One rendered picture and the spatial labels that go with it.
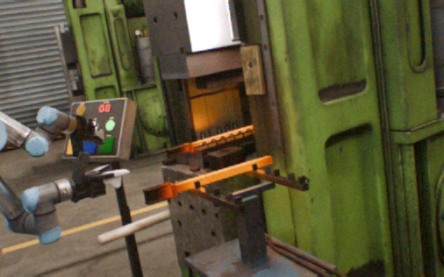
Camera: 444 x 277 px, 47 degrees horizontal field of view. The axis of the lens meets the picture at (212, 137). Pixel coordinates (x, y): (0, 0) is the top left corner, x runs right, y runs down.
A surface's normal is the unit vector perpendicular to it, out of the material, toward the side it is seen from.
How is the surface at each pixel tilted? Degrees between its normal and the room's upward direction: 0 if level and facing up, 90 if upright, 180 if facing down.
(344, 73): 89
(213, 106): 90
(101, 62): 89
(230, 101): 90
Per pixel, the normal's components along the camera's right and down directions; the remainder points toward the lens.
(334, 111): 0.58, 0.07
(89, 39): 0.32, 0.12
